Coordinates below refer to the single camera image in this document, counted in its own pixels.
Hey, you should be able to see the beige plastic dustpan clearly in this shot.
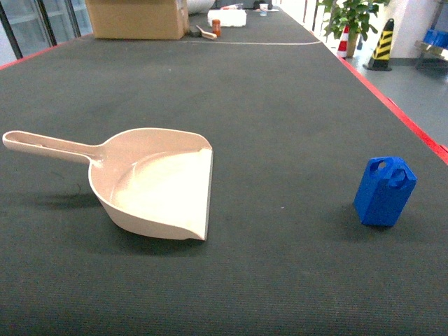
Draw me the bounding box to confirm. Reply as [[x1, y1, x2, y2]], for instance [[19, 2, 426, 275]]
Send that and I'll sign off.
[[3, 127, 214, 241]]

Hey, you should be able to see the blue plastic part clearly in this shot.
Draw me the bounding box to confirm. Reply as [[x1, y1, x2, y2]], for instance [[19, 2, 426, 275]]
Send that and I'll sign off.
[[353, 156, 417, 227]]

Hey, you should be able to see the steel shelf rack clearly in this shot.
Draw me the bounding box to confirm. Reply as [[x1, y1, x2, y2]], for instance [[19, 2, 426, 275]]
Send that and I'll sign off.
[[415, 1, 447, 69]]

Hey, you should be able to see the wooden hand brush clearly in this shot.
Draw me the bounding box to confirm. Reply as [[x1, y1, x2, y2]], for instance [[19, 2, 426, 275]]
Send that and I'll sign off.
[[195, 25, 218, 41]]

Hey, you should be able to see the orange can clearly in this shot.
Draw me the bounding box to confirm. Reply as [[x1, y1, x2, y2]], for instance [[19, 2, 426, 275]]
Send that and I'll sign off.
[[211, 19, 221, 37]]

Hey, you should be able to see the white foam block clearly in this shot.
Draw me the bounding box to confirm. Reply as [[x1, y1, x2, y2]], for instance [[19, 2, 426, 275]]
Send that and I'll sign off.
[[207, 9, 247, 27]]

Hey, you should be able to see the cardboard box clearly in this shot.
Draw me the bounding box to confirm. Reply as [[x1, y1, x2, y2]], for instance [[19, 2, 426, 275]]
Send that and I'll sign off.
[[85, 0, 189, 40]]

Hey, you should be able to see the red white traffic cone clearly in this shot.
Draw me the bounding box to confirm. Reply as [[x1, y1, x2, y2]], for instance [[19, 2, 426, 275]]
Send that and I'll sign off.
[[337, 25, 349, 60]]

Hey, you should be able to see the paper cup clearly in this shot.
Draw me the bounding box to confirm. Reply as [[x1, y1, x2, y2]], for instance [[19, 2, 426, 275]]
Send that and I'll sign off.
[[259, 3, 269, 17]]

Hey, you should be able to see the yellow black traffic cone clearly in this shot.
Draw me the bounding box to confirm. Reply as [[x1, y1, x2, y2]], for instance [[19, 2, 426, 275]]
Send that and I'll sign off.
[[363, 18, 395, 71]]

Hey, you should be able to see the green potted plant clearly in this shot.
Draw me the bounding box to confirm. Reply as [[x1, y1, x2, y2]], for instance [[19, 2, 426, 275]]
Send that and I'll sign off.
[[317, 0, 390, 58]]

